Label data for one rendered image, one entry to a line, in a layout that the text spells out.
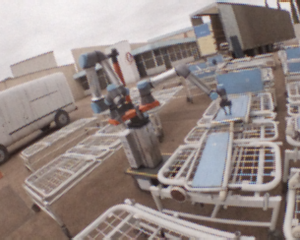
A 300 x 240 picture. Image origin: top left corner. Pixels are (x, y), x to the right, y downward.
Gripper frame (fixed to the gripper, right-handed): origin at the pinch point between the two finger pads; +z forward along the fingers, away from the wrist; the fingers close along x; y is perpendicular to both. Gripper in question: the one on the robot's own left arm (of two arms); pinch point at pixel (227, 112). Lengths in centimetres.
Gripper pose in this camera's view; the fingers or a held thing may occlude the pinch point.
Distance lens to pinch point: 200.4
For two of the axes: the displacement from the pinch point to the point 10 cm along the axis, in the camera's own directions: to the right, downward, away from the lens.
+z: 3.6, 9.0, 2.3
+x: -7.7, 1.5, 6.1
